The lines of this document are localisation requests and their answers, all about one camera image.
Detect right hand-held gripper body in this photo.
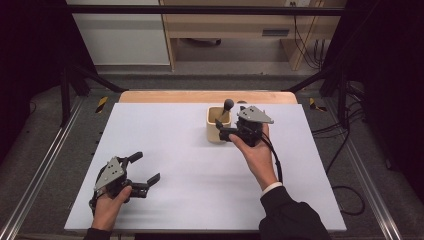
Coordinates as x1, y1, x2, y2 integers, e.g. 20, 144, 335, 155
218, 105, 275, 148

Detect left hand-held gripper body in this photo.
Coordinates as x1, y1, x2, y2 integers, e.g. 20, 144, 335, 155
93, 155, 150, 199

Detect beige square cup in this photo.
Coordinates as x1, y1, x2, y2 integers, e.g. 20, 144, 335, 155
205, 105, 232, 145

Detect black makeup brush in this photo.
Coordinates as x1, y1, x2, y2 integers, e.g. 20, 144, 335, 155
218, 98, 235, 124

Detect person's left hand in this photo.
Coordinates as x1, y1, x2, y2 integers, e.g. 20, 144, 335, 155
90, 185, 133, 232

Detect person's right hand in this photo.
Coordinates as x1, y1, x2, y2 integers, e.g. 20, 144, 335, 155
228, 123, 280, 192

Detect white table cover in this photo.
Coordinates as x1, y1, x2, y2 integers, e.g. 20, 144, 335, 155
63, 102, 348, 234

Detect wooden table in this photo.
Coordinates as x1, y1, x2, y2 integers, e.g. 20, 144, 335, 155
118, 90, 299, 105

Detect yellow black tape strip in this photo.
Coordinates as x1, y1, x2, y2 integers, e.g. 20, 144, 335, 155
95, 95, 110, 114
308, 97, 328, 113

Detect light wooden desk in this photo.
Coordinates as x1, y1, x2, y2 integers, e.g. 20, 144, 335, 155
159, 0, 348, 72

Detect black metal stand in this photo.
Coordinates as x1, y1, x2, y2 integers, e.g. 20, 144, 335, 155
282, 65, 350, 130
59, 64, 127, 128

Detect black horizontal bar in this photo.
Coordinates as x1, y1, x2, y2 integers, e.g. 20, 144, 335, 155
65, 4, 346, 17

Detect white cabinet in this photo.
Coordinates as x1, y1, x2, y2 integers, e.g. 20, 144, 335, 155
65, 0, 171, 66

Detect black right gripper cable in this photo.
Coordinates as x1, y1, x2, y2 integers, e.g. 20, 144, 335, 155
258, 130, 285, 185

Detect aluminium rail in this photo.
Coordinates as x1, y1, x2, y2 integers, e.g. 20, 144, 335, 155
323, 97, 405, 240
0, 95, 85, 240

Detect black hanging cables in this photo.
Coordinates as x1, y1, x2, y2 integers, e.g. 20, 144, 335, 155
290, 1, 327, 71

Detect black floor cables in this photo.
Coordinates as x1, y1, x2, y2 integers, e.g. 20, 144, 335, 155
310, 81, 367, 175

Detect black looped floor cable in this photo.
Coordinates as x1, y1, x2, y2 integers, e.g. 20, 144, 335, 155
331, 185, 366, 217

